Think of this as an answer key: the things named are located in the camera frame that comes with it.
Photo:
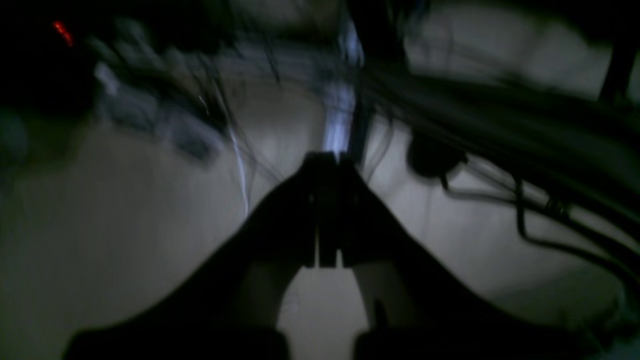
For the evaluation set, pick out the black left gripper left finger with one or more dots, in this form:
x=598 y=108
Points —
x=228 y=308

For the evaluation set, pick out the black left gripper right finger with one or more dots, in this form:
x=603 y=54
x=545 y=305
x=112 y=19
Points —
x=417 y=309

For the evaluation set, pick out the round black stand base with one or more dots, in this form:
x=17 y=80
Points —
x=429 y=158

